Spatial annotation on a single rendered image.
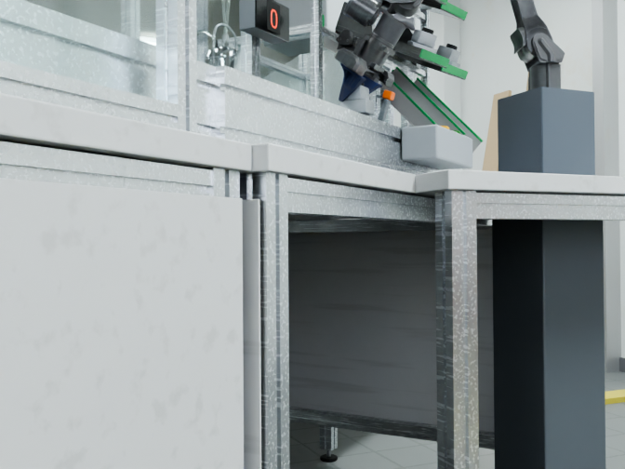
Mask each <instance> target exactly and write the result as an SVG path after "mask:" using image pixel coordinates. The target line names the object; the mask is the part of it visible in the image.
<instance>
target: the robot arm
mask: <svg viewBox="0 0 625 469"><path fill-rule="evenodd" d="M422 1H423V0H349V2H348V3H347V5H346V7H345V8H344V11H343V14H344V15H346V16H347V17H349V18H351V19H352V20H354V21H356V22H358V23H359V24H361V25H362V26H364V27H366V26H368V27H369V26H370V25H371V26H372V25H373V24H374V23H375V21H376V20H377V18H378V16H379V14H380V12H383V14H382V16H381V18H380V19H379V22H378V23H377V25H376V27H375V29H374V30H373V33H372V34H371V35H370V36H369V35H367V34H366V35H365V36H364V37H363V39H359V38H356V37H353V34H352V32H351V31H349V30H343V31H342V32H341V33H340V35H339V37H337V39H336V40H337V41H338V43H339V44H338V48H337V50H338V51H337V53H336V55H335V57H334V58H335V59H336V60H338V61H340V62H341V64H340V66H341V67H342V70H343V72H344V76H343V82H342V86H341V90H340V94H339V100H340V101H345V100H346V99H347V98H348V97H349V96H350V95H351V94H352V93H353V92H354V91H355V90H356V89H357V88H358V87H359V86H360V85H362V84H363V83H364V87H367V88H369V94H370V93H372V92H373V91H375V90H377V89H378V88H380V87H382V85H380V84H379V81H380V82H382V83H383V85H385V86H387V87H391V86H392V83H393V82H394V76H393V74H391V73H389V72H388V71H386V70H385V69H384V68H383V67H382V66H383V65H384V63H385V61H386V60H387V59H388V57H389V56H390V55H392V56H393V55H394V53H395V52H394V51H393V48H394V46H395V45H396V44H397V42H398V40H399V39H400V37H401V35H402V34H403V32H404V30H405V29H406V27H407V28H409V29H410V31H411V30H412V31H415V30H416V28H415V25H414V18H413V17H412V16H413V15H415V14H416V13H417V11H418V9H419V7H420V5H421V3H422ZM510 1H511V4H512V10H513V14H514V17H515V20H516V30H515V31H514V32H513V33H512V34H511V35H510V38H511V40H512V44H513V47H514V54H516V53H517V55H518V57H519V59H520V60H522V61H523V62H524V63H525V67H526V69H527V71H528V72H529V77H528V90H531V89H534V88H538V87H554V88H561V64H559V63H561V62H562V61H563V59H564V56H565V53H564V51H563V50H562V49H561V48H559V47H558V46H557V45H556V44H555V43H554V42H553V39H552V35H551V33H550V31H549V29H548V27H547V25H546V23H545V22H544V21H543V20H542V19H541V18H540V16H539V15H538V13H537V10H536V7H535V3H534V0H510ZM392 14H394V15H392ZM407 17H412V18H410V19H408V18H407Z"/></svg>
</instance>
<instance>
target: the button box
mask: <svg viewBox="0 0 625 469"><path fill-rule="evenodd" d="M401 130H402V160H404V161H407V162H411V163H415V164H419V165H423V166H426V167H430V168H437V169H441V170H444V169H460V168H472V139H471V138H469V137H467V136H464V135H461V134H458V132H456V131H453V130H449V129H447V128H445V127H441V126H438V125H436V124H433V125H428V126H419V127H403V128H402V129H401Z"/></svg>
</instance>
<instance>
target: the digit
mask: <svg viewBox="0 0 625 469"><path fill-rule="evenodd" d="M267 29H268V30H270V31H272V32H275V33H277V34H280V6H279V5H277V4H275V3H274V2H272V1H271V0H267Z"/></svg>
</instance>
